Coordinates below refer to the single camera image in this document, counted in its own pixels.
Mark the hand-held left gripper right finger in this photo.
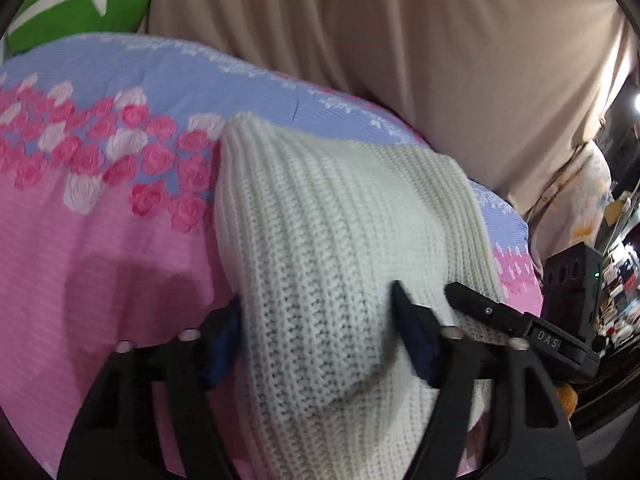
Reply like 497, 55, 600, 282
390, 280, 586, 480

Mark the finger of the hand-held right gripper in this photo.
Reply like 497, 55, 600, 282
444, 281, 532, 344

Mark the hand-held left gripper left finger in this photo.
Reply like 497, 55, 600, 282
57, 297, 246, 480

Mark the white knit sweater with stripes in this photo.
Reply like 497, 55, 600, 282
214, 112, 506, 480

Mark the cluttered pile of small goods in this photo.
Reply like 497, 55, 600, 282
597, 195, 640, 356

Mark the orange fuzzy object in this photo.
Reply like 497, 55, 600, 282
556, 382, 579, 419

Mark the cream floral cloth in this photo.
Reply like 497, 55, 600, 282
525, 142, 614, 281

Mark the floral pink and blue bedsheet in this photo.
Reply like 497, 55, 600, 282
0, 34, 546, 480

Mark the beige curtain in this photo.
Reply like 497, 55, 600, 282
137, 0, 639, 216

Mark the green cushion with white mark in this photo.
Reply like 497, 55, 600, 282
5, 0, 160, 56

